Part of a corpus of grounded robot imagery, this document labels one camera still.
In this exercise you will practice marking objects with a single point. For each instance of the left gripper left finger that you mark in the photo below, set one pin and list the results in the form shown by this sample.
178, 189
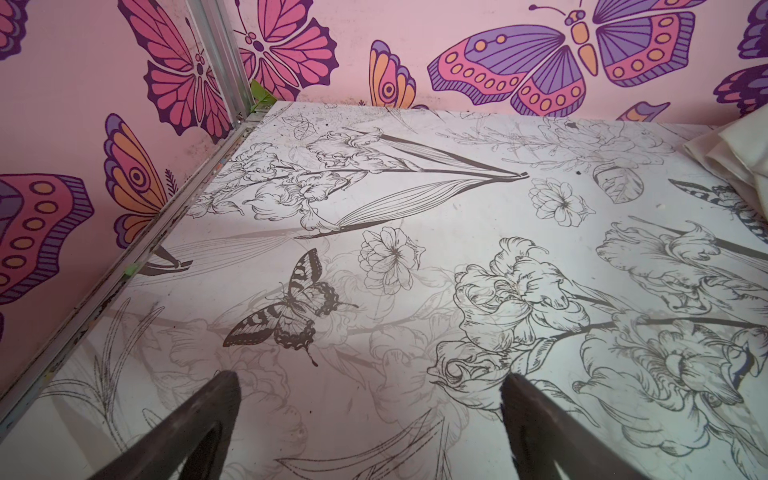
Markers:
192, 441

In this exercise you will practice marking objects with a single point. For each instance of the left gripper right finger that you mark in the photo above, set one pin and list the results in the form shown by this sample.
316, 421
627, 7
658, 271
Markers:
547, 443

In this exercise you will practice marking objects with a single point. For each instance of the cream cap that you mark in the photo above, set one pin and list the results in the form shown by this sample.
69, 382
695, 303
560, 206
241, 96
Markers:
737, 154

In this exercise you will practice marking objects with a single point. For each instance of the aluminium frame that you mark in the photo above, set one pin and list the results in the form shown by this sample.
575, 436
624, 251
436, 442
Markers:
110, 113

